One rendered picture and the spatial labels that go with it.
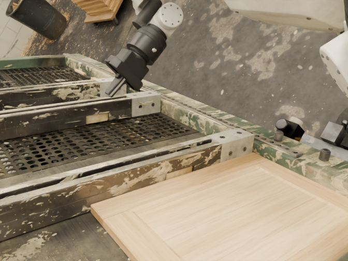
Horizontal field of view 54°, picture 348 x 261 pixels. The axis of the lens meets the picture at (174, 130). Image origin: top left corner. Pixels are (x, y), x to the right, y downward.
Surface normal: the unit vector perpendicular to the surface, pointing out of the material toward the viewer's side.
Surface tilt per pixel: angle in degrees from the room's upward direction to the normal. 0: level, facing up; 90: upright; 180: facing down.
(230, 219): 54
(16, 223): 90
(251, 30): 0
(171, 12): 62
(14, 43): 90
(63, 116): 90
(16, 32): 90
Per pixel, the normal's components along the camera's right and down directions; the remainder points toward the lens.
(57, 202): 0.60, 0.32
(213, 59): -0.62, -0.40
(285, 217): 0.06, -0.93
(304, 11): -0.29, 0.85
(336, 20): 0.19, 0.89
